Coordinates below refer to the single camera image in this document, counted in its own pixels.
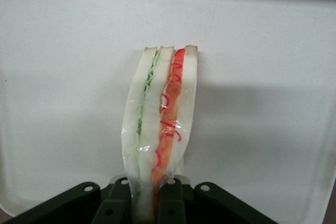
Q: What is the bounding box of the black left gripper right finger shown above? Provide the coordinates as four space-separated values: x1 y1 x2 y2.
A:
156 174 195 224

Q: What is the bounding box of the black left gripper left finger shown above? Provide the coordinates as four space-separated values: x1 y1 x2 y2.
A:
91 175 135 224

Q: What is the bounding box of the triangle sandwich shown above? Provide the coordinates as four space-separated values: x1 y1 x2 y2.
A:
120 45 199 222

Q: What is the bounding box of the cream plastic tray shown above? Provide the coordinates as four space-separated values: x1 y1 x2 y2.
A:
0 0 336 224

